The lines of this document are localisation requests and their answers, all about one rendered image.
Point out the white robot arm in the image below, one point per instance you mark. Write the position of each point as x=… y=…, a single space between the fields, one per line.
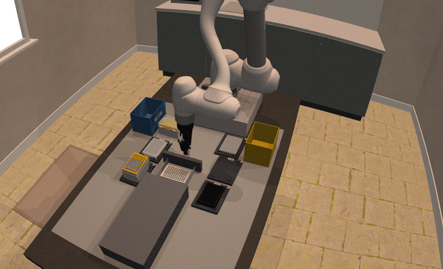
x=228 y=73

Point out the black multiwell plate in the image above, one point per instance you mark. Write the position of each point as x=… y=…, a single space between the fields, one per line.
x=211 y=195

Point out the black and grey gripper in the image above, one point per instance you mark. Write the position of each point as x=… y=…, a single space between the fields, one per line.
x=185 y=137

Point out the light grey bench mat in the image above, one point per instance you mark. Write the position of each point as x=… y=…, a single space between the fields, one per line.
x=198 y=239

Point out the blue open-top bin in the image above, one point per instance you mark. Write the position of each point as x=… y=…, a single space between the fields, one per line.
x=146 y=116

